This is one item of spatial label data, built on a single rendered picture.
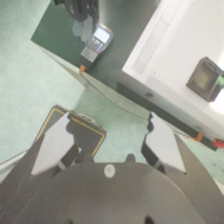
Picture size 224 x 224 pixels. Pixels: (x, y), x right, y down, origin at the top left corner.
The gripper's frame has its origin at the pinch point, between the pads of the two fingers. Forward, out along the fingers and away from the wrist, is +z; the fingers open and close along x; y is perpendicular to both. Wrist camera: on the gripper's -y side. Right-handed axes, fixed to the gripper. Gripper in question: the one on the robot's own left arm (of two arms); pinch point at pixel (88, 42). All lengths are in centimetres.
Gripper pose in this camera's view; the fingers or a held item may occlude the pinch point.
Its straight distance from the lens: 40.3
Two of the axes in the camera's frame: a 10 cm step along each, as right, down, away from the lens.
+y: -5.1, 8.3, -2.4
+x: 8.3, 5.5, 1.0
